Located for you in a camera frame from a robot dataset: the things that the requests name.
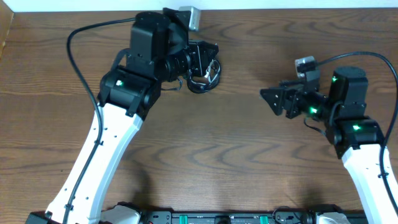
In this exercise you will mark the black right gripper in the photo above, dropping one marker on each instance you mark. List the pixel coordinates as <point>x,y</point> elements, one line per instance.
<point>293,95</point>

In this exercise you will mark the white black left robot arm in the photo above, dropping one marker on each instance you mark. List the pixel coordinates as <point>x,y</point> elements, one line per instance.
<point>160,50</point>

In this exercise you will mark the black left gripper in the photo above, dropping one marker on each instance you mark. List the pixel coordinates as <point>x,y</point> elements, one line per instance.
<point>198,61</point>

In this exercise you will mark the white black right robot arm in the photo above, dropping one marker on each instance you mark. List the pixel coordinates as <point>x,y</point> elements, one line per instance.
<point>356,137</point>

